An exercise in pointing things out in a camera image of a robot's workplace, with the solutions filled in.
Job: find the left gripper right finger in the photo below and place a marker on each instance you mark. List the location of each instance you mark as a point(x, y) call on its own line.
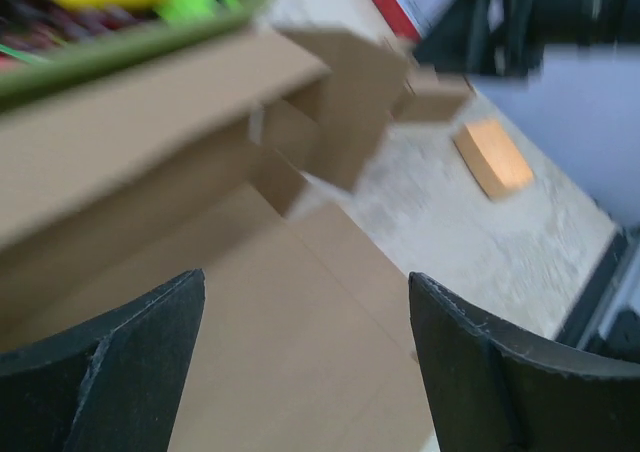
point(493, 386)

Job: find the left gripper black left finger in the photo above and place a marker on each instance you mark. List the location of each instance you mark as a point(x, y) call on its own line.
point(111, 383)

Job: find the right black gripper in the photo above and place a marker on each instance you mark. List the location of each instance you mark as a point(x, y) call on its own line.
point(507, 38)

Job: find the orange sponge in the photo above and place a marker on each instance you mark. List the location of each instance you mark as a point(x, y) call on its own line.
point(493, 159)

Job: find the brown cardboard paper box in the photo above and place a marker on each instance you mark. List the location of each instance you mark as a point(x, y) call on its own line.
point(196, 161)

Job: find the olive green plastic bin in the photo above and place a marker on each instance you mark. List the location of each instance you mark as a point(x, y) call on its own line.
point(83, 62)

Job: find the lower purple grapes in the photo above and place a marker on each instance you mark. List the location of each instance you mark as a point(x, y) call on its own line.
point(35, 25)

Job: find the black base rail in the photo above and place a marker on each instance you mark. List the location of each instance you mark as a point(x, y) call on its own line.
point(604, 320)

